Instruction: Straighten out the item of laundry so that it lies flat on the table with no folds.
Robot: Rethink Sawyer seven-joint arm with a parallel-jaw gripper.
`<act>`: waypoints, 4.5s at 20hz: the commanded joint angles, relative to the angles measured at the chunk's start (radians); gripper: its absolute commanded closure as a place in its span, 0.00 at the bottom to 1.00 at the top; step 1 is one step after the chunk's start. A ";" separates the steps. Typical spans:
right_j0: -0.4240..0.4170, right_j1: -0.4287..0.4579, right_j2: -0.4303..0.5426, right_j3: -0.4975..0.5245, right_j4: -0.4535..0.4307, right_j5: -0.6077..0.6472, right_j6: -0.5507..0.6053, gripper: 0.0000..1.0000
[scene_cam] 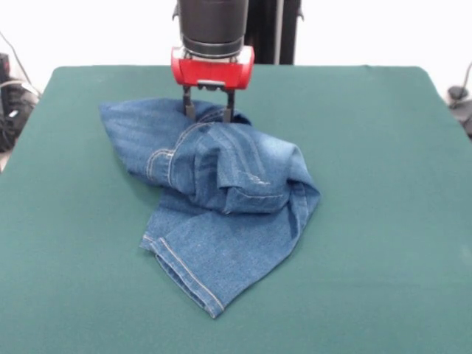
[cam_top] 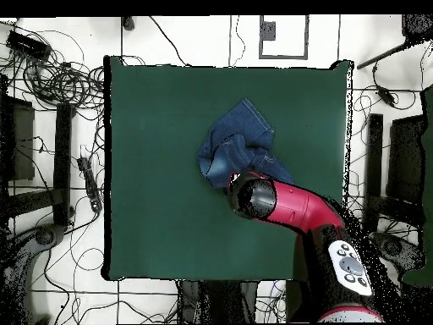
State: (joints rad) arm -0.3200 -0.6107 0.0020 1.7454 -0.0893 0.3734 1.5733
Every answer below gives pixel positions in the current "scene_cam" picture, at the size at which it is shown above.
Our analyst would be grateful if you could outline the blue denim jeans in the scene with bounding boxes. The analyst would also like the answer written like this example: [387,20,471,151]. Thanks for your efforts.
[98,97,322,320]

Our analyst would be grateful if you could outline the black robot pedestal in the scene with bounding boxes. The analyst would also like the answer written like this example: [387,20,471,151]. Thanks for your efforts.
[173,0,305,66]

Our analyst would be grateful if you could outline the dark green table cloth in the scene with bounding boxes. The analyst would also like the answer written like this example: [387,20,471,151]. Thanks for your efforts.
[0,64,472,354]

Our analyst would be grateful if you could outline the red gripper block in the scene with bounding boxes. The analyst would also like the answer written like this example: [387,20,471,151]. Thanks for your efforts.
[170,46,256,125]

